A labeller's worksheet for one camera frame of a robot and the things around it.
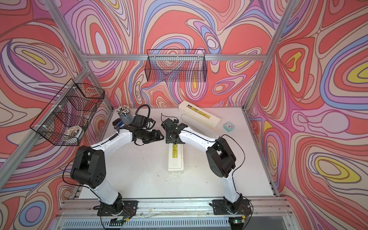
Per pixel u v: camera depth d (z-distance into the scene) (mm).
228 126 1048
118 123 1068
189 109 1080
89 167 461
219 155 518
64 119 677
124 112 937
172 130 670
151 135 807
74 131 727
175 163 802
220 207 730
